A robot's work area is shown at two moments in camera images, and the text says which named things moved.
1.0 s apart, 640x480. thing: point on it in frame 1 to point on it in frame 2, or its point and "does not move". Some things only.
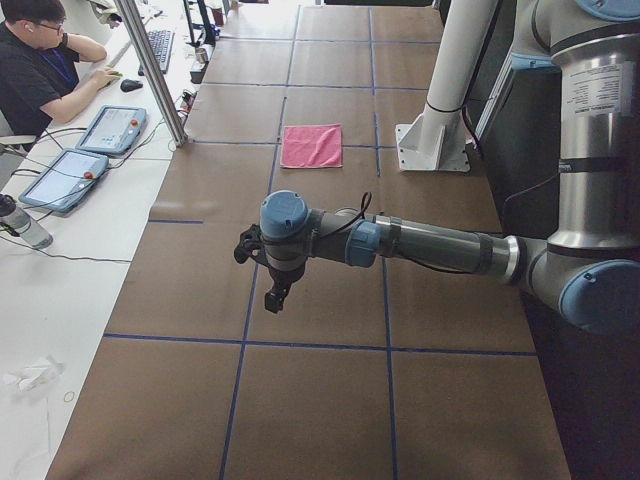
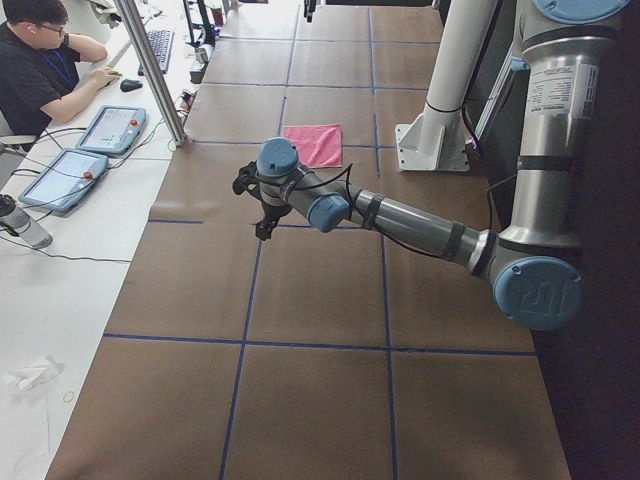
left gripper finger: [282, 294] to [274, 223]
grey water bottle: [18, 220] does not move
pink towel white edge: [311, 146] does not move
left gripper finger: [272, 300] to [263, 229]
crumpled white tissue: [30, 376] does not move
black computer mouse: [129, 85] does not move
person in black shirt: [39, 73] does not move
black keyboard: [161, 42] does not move
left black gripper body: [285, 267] to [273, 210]
